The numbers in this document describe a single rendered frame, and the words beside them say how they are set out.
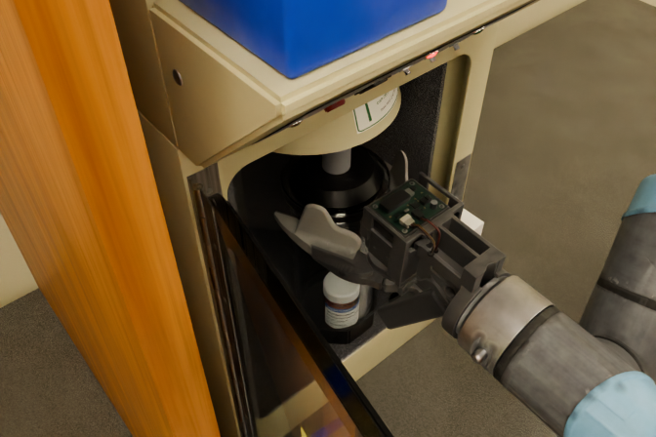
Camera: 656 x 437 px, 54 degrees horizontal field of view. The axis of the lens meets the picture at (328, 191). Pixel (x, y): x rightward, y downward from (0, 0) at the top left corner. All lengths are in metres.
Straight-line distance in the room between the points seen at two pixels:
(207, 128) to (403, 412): 0.55
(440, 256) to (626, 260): 0.16
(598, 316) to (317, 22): 0.41
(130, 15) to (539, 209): 0.81
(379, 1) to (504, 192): 0.81
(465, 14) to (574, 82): 1.05
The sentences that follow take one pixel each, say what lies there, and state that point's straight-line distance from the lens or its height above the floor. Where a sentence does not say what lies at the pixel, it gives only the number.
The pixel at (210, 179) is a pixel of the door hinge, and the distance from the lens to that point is 0.44.
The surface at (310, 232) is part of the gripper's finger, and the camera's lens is 0.59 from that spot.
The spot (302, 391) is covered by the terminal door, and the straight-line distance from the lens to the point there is 0.38.
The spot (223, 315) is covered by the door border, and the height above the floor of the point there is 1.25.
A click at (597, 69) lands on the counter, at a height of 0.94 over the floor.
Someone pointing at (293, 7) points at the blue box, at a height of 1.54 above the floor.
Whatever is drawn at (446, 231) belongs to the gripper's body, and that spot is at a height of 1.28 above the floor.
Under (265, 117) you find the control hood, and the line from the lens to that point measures 0.28.
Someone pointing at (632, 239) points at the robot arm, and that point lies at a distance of 0.60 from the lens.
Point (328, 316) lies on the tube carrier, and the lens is 0.73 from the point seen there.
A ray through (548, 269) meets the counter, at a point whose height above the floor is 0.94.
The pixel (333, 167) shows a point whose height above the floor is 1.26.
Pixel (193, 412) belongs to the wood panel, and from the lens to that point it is 0.44.
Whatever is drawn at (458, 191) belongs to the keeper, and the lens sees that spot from 0.71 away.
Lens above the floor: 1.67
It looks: 44 degrees down
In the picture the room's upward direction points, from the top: straight up
